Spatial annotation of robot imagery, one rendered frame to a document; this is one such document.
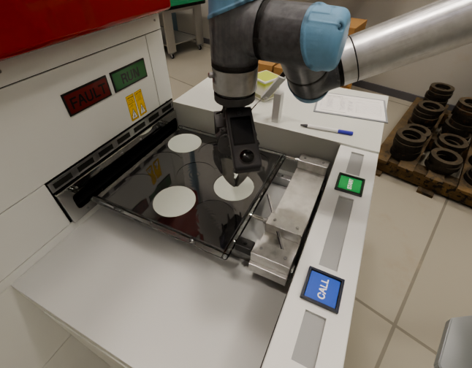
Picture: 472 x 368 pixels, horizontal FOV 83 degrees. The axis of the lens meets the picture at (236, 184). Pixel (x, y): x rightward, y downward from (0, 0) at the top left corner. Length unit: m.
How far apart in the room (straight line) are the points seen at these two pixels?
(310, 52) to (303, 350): 0.39
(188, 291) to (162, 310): 0.06
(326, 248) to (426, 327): 1.22
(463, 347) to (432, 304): 1.09
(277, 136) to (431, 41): 0.41
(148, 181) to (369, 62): 0.54
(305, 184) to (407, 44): 0.37
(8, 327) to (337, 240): 0.72
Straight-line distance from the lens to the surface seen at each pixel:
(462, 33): 0.55
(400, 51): 0.52
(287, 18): 0.39
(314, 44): 0.38
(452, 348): 0.68
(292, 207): 0.66
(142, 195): 0.68
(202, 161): 0.75
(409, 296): 1.74
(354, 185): 0.63
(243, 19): 0.41
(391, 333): 1.60
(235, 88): 0.44
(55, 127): 0.67
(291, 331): 0.43
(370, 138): 0.80
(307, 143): 0.77
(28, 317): 0.85
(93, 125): 0.72
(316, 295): 0.45
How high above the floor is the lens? 1.36
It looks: 43 degrees down
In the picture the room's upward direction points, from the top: straight up
